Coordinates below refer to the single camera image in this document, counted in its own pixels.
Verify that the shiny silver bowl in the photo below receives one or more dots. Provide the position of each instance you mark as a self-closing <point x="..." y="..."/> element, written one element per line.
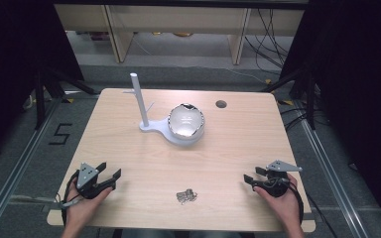
<point x="186" y="121"/>

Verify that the person's right hand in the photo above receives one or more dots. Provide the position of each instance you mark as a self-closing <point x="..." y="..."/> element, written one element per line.
<point x="286" y="206"/>

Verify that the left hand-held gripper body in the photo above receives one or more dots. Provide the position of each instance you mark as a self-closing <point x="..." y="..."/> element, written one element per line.
<point x="86" y="177"/>

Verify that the black curtain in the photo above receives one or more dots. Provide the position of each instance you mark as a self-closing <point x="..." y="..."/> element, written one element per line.
<point x="360" y="99"/>
<point x="16" y="66"/>

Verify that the aluminium floor rail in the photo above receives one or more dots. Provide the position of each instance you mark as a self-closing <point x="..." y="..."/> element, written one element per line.
<point x="330" y="178"/>
<point x="20" y="168"/>

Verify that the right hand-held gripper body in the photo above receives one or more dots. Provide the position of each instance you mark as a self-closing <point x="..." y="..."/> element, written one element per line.
<point x="276" y="185"/>

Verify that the person's left hand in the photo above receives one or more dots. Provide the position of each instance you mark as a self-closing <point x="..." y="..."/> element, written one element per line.
<point x="79" y="208"/>

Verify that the black tripod stand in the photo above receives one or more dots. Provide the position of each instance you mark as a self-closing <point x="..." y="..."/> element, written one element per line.
<point x="40" y="99"/>
<point x="310" y="99"/>

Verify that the white stand with post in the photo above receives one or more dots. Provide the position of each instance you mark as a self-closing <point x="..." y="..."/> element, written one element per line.
<point x="153" y="126"/>

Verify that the light wooden shelf unit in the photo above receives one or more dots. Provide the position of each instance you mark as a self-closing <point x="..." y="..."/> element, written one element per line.
<point x="178" y="20"/>

